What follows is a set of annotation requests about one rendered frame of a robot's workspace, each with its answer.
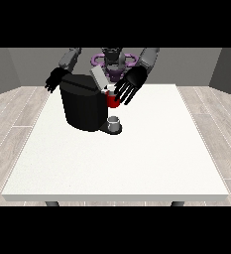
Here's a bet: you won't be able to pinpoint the small grey coffee pod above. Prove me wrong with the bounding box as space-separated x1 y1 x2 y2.
105 83 117 94

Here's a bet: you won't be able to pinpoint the red pod holder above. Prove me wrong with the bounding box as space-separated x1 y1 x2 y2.
105 89 122 109

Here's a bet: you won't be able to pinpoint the pale grey machine lid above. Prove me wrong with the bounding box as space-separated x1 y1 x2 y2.
89 64 110 91

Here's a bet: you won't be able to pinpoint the black coffee machine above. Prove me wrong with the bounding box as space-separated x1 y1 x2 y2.
58 72 124 136

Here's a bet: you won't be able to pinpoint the grey robot trunk purple rings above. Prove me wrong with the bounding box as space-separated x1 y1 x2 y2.
90 48 140 83

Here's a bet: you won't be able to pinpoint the small grey cup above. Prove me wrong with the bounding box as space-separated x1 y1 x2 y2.
107 115 122 133

